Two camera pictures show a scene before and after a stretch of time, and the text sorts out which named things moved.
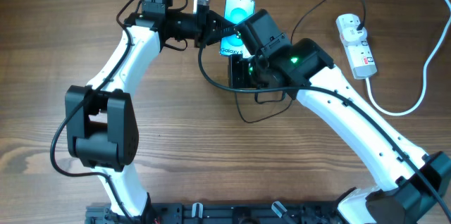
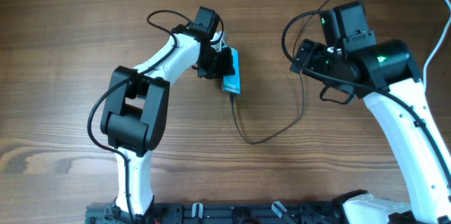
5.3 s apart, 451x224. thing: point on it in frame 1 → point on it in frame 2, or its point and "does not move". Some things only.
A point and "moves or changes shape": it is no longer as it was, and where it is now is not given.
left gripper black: (209, 17) → (223, 69)
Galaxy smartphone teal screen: (238, 10) moves or changes shape
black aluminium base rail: (223, 213) does not move
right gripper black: (238, 79) → (318, 51)
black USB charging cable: (291, 41) → (301, 86)
